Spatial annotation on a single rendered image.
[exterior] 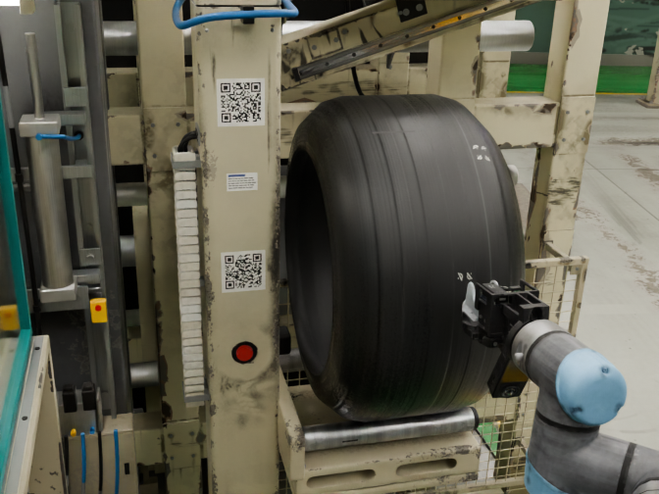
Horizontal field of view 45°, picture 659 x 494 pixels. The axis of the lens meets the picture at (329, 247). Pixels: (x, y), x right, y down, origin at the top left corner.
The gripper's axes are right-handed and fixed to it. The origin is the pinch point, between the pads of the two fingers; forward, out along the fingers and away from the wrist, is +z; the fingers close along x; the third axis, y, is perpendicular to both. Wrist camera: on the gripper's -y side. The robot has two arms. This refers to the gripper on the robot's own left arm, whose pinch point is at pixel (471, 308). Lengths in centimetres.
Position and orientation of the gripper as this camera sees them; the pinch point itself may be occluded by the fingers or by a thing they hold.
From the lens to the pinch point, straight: 124.4
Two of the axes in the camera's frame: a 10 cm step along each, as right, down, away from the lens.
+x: -9.7, 0.7, -2.3
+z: -2.4, -2.7, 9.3
